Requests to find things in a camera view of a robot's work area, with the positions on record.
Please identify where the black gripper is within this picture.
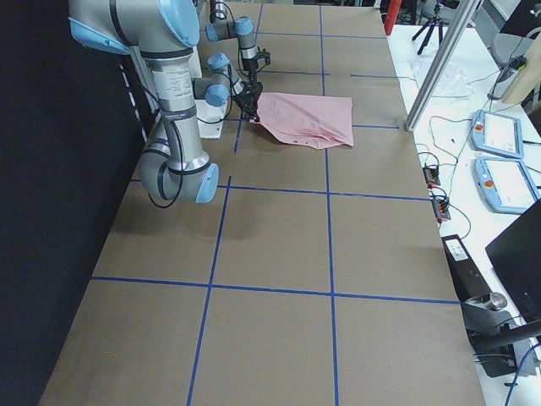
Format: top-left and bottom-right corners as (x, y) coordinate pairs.
(241, 48), (271, 77)
(234, 74), (263, 123)

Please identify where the pink Snoopy t-shirt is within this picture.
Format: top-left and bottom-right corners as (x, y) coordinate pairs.
(251, 92), (354, 150)

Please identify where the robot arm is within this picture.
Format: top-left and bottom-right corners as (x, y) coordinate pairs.
(68, 1), (270, 205)
(205, 1), (271, 87)

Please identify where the black tripod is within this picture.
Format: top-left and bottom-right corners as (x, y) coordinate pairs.
(412, 1), (444, 55)

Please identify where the orange connector block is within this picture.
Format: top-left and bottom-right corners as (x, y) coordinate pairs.
(423, 166), (440, 189)
(432, 198), (451, 223)

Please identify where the clear plastic bag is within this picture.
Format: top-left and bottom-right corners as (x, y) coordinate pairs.
(409, 60), (474, 98)

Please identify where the upper teach pendant tablet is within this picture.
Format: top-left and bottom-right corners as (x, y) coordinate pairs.
(471, 109), (524, 159)

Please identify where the teach pendant tablet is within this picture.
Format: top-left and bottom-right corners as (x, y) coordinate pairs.
(473, 156), (540, 215)
(471, 109), (524, 159)

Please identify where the lower teach pendant tablet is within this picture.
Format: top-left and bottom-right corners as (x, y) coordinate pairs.
(473, 156), (540, 215)

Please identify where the black device with label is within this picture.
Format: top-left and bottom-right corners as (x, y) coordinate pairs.
(441, 234), (492, 302)

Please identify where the black monitor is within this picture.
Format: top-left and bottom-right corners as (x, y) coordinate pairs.
(485, 202), (540, 321)

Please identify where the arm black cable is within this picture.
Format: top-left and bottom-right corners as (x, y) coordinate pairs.
(145, 63), (242, 209)

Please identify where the aluminium frame post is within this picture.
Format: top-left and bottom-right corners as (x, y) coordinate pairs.
(405, 0), (478, 132)

